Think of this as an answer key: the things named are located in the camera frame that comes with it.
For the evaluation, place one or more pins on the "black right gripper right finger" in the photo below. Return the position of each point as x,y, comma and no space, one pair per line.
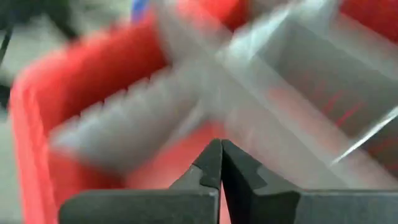
295,207

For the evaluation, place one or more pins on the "large red plastic bin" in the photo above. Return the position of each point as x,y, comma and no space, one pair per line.
93,62

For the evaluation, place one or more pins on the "long grey slotted divider panel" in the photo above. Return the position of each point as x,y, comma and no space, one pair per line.
295,62

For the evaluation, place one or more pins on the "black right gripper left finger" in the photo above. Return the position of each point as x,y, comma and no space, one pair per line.
140,207

